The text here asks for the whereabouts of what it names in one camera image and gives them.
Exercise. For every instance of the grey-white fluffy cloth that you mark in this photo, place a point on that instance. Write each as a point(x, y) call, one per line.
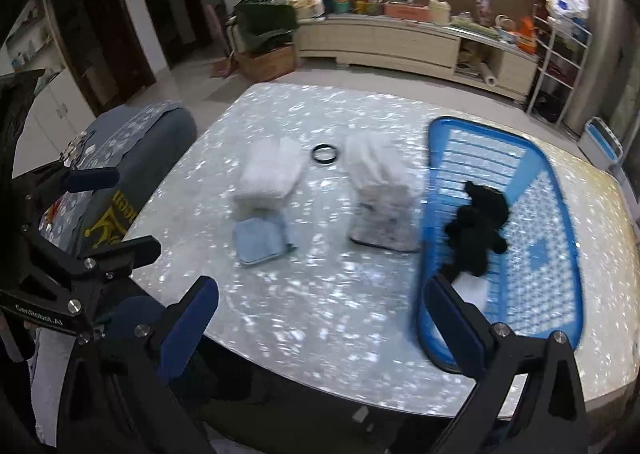
point(380, 194)

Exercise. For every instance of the orange bag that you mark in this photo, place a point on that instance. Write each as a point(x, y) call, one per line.
point(527, 34)

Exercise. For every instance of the dark wooden door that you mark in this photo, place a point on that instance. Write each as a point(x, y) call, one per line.
point(95, 29)

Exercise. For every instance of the chair with grey-blue cover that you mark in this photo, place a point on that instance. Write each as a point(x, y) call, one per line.
point(135, 149)

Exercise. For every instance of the person's light grey clothing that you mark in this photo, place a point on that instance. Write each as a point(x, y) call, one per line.
point(47, 374)

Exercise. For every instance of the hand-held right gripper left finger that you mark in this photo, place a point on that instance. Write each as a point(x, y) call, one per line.
point(187, 334)

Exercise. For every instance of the beige plastic jug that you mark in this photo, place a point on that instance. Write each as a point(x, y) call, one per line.
point(440, 11)

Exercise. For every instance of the pink box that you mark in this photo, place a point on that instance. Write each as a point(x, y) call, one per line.
point(407, 10)

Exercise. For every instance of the grey refrigerator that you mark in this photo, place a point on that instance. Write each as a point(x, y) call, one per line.
point(595, 64)

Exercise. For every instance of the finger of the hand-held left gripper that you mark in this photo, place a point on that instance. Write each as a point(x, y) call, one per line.
point(135, 249)
point(92, 179)

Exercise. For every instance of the cream television cabinet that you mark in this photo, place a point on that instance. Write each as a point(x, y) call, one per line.
point(400, 46)

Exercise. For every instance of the small light blue cloth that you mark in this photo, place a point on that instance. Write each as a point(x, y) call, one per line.
point(262, 241)

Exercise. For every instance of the white paper roll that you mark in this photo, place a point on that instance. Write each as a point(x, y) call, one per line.
point(487, 74)

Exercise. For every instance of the small white cloth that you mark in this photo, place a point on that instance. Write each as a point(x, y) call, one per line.
point(472, 291)

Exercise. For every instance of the blue and white crate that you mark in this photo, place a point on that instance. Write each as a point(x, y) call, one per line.
point(602, 139)

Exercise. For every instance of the dark green bag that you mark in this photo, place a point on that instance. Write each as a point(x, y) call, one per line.
point(262, 21)

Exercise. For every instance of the white fluffy towel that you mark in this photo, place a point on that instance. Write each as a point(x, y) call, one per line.
point(265, 174)

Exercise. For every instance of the clear food container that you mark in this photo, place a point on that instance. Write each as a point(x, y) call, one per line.
point(305, 6)

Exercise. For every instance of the cardboard box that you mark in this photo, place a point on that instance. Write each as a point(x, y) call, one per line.
point(265, 64)

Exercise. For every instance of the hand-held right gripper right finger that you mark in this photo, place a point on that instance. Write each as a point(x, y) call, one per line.
point(457, 334)

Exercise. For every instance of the blue plastic basket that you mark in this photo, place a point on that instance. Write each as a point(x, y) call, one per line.
point(540, 244)

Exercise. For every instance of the black plush toy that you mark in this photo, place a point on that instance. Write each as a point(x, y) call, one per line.
point(477, 229)

